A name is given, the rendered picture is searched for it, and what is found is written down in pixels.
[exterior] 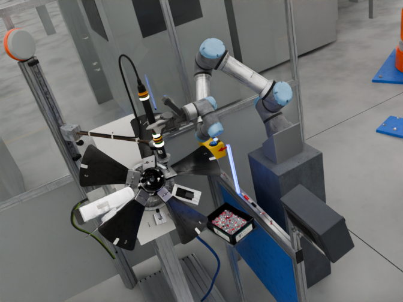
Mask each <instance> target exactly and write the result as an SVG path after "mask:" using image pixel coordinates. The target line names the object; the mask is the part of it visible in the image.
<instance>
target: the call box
mask: <svg viewBox="0 0 403 302"><path fill-rule="evenodd" d="M215 138H217V137H215ZM218 140H219V139H218V138H217V140H216V142H217V141H218ZM211 141H214V139H212V138H210V139H209V140H208V141H206V142H204V143H202V142H199V145H200V146H206V147H207V148H208V149H209V150H210V151H211V152H212V153H213V155H214V156H215V158H216V159H219V158H222V157H223V156H225V155H226V153H225V149H224V150H223V151H221V152H218V151H219V149H220V148H224V143H223V142H222V141H221V142H219V143H218V142H217V144H216V145H214V146H211V145H210V143H211Z"/></svg>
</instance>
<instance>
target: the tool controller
mask: <svg viewBox="0 0 403 302"><path fill-rule="evenodd" d="M280 202H281V203H282V206H283V208H284V209H285V211H286V213H287V215H288V217H289V218H290V220H291V222H292V224H293V227H292V228H291V230H292V231H293V232H296V231H299V233H297V236H298V237H299V238H301V237H303V236H304V237H305V238H306V239H307V240H308V241H310V242H311V243H312V244H313V245H314V246H315V247H316V248H317V249H318V250H319V251H320V252H321V253H322V254H323V255H324V256H325V257H326V258H327V259H329V260H330V261H331V262H332V263H335V262H337V260H339V259H340V258H341V257H343V256H344V255H345V254H346V253H347V252H349V251H350V250H351V249H352V248H354V243H353V241H352V238H351V235H350V233H349V231H348V228H347V226H346V223H345V218H344V217H343V216H341V215H340V214H338V213H337V212H336V211H334V210H333V209H332V208H330V207H329V206H328V205H327V204H325V203H324V202H323V201H322V200H321V199H319V198H318V197H316V196H315V195H314V194H313V193H311V192H310V191H309V190H307V189H306V188H305V187H304V186H302V185H301V184H299V185H297V186H296V187H295V188H294V189H292V190H291V191H290V192H289V193H287V194H286V195H284V196H283V197H282V198H281V199H280Z"/></svg>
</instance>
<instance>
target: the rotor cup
mask: <svg viewBox="0 0 403 302"><path fill-rule="evenodd" d="M151 177H154V178H155V180H154V181H151ZM165 184H166V180H165V177H164V174H163V172H162V171H161V170H160V169H158V168H155V167H150V168H147V169H145V170H143V171H142V172H141V174H140V179H139V184H138V185H137V187H138V189H140V188H142V189H143V190H144V191H145V192H147V193H148V194H149V195H150V197H154V196H157V192H158V191H160V190H161V189H162V188H164V187H165ZM146 190H147V191H146Z"/></svg>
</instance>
